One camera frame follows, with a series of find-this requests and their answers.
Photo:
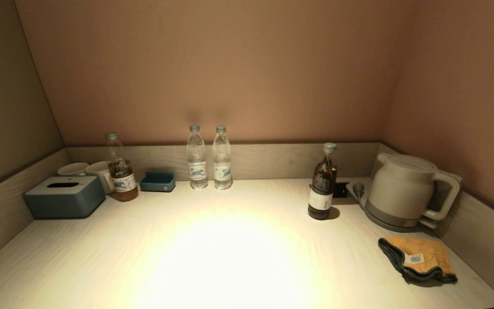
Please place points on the clear water bottle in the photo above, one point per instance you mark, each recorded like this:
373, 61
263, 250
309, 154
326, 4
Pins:
197, 171
222, 171

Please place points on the half-full amber tea bottle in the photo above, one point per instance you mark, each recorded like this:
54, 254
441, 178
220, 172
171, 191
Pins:
122, 183

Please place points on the dark tea bottle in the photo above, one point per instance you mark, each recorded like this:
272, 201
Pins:
322, 197

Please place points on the black recessed desk socket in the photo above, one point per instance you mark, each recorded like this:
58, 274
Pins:
340, 190

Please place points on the grey power plug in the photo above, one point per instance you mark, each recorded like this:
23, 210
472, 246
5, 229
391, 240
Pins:
358, 189

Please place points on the white electric kettle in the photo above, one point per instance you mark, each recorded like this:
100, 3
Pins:
401, 189

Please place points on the blue-grey tissue box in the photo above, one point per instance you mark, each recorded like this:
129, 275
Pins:
64, 201

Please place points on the small blue tray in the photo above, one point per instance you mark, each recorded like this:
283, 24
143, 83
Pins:
157, 185

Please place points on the orange cloth with grey edge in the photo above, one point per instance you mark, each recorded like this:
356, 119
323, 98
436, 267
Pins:
427, 253

